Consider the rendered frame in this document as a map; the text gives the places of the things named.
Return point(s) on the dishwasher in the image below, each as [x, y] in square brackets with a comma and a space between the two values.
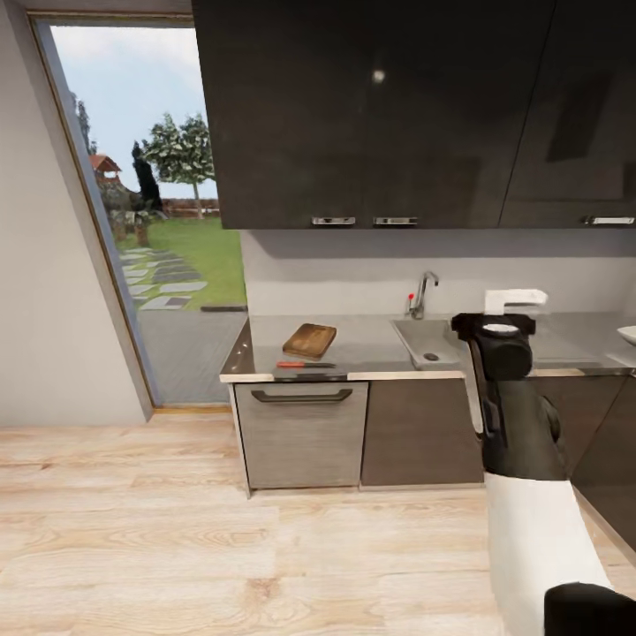
[302, 433]

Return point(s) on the fixed window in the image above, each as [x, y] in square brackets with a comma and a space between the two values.
[128, 90]

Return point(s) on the cutting board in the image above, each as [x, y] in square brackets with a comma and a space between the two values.
[310, 340]

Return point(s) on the cabinet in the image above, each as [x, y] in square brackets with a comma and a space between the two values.
[575, 167]
[366, 114]

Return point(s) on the drop in sink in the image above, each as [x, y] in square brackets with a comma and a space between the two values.
[432, 341]

